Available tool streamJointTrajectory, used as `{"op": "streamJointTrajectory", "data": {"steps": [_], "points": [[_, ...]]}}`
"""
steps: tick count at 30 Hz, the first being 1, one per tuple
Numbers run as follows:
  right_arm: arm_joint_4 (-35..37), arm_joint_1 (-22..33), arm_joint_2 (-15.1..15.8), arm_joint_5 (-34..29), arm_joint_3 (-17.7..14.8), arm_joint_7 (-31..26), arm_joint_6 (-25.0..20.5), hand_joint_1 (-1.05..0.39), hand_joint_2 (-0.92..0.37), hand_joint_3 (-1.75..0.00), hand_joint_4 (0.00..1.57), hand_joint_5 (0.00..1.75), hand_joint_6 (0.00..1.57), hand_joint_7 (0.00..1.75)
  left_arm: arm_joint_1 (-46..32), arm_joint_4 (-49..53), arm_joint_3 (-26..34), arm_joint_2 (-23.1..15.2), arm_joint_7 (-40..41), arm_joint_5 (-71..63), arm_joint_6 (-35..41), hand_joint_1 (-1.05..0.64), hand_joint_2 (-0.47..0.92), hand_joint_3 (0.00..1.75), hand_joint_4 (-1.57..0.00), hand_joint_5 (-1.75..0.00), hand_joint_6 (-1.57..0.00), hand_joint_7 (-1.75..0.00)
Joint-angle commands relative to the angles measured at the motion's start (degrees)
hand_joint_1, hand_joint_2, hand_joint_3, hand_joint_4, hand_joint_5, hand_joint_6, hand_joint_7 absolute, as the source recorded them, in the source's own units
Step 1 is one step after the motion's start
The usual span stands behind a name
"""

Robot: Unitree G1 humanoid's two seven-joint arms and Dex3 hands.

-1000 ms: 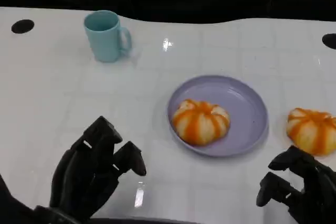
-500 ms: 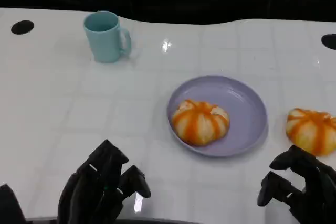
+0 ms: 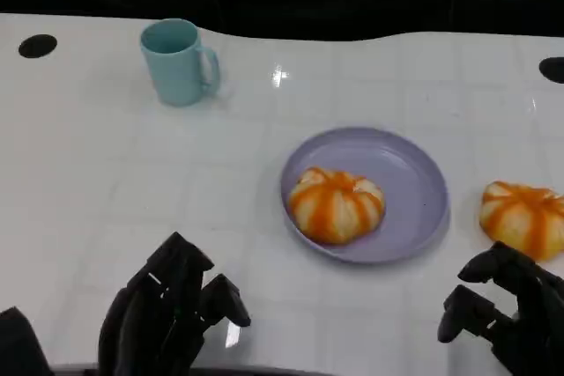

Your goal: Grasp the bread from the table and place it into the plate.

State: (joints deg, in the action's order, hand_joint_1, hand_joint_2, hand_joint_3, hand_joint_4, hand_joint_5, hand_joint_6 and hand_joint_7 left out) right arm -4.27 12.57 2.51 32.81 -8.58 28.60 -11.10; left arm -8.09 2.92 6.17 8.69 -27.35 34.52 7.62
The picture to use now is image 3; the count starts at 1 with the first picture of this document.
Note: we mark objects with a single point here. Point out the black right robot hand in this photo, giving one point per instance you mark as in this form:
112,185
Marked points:
539,327

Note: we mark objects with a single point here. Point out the orange and white bread roll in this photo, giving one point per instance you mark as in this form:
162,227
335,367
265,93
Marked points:
335,208
520,213

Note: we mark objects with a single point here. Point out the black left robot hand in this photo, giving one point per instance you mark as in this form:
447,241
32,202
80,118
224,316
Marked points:
141,319

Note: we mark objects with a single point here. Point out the lilac plate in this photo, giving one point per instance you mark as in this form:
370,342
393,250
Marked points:
405,173

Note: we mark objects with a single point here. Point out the pale green mug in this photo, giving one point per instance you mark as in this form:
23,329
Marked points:
172,76

